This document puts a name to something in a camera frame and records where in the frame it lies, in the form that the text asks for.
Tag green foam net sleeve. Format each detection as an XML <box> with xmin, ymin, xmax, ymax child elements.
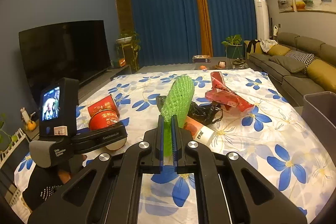
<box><xmin>161</xmin><ymin>75</ymin><xmax>195</xmax><ymax>157</ymax></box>

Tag grey plastic trash bin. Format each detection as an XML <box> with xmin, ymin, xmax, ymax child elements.
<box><xmin>301</xmin><ymin>91</ymin><xmax>336</xmax><ymax>162</ymax></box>

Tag red paper cup front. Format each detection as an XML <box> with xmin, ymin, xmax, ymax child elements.
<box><xmin>89</xmin><ymin>109</ymin><xmax>127</xmax><ymax>151</ymax></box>

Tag red paper cup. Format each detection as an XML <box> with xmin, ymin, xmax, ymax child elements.
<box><xmin>89</xmin><ymin>109</ymin><xmax>127</xmax><ymax>151</ymax></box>
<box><xmin>88</xmin><ymin>94</ymin><xmax>120</xmax><ymax>117</ymax></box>

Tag orange white paper cup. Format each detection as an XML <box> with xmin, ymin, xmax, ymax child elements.
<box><xmin>183</xmin><ymin>116</ymin><xmax>215</xmax><ymax>146</ymax></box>

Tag red paper cup rear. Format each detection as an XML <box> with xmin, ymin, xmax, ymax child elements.
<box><xmin>88</xmin><ymin>94</ymin><xmax>120</xmax><ymax>117</ymax></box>

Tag black plastic bag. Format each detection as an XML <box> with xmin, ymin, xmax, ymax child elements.
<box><xmin>156</xmin><ymin>96</ymin><xmax>223</xmax><ymax>126</ymax></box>

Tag blue floral white tablecloth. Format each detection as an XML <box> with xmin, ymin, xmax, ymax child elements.
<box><xmin>14</xmin><ymin>68</ymin><xmax>336</xmax><ymax>224</ymax></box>

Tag red candy wrapper bag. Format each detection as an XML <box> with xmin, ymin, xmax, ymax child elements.
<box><xmin>205</xmin><ymin>72</ymin><xmax>254</xmax><ymax>112</ymax></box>

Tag black television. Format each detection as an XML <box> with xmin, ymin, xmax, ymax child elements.
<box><xmin>19</xmin><ymin>20</ymin><xmax>111</xmax><ymax>104</ymax></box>

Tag dark coffee table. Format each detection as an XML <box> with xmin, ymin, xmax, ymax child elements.
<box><xmin>193</xmin><ymin>55</ymin><xmax>249</xmax><ymax>71</ymax></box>

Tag plant on stand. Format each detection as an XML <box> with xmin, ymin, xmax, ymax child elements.
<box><xmin>116</xmin><ymin>31</ymin><xmax>141</xmax><ymax>73</ymax></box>

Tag orange curtain strip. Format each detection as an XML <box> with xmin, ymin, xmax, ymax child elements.
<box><xmin>197</xmin><ymin>0</ymin><xmax>213</xmax><ymax>57</ymax></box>

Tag grey cushion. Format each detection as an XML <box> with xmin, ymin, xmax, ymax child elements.
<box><xmin>269</xmin><ymin>56</ymin><xmax>306</xmax><ymax>73</ymax></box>

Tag green potted plant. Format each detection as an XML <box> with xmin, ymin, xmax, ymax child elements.
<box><xmin>222</xmin><ymin>34</ymin><xmax>244</xmax><ymax>59</ymax></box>

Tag grey sectional sofa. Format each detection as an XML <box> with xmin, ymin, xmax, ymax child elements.
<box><xmin>245</xmin><ymin>32</ymin><xmax>335</xmax><ymax>107</ymax></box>

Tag far mustard cushion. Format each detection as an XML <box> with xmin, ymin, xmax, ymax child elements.
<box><xmin>267</xmin><ymin>44</ymin><xmax>290</xmax><ymax>56</ymax></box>

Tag white clothes on sofa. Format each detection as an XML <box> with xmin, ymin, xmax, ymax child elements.
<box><xmin>260</xmin><ymin>39</ymin><xmax>278</xmax><ymax>53</ymax></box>

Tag mustard yellow cushion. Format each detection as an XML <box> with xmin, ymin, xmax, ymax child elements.
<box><xmin>307</xmin><ymin>59</ymin><xmax>336</xmax><ymax>93</ymax></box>

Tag black white patterned cushion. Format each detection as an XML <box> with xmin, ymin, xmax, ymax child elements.
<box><xmin>285</xmin><ymin>50</ymin><xmax>315</xmax><ymax>67</ymax></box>

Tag white standing air conditioner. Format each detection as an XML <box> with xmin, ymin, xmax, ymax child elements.
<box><xmin>254</xmin><ymin>0</ymin><xmax>270</xmax><ymax>40</ymax></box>

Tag blue curtain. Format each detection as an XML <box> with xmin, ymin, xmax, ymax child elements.
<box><xmin>131</xmin><ymin>0</ymin><xmax>257</xmax><ymax>67</ymax></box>

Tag phone on gripper mount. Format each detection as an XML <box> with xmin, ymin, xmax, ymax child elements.
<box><xmin>39</xmin><ymin>78</ymin><xmax>79</xmax><ymax>137</ymax></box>

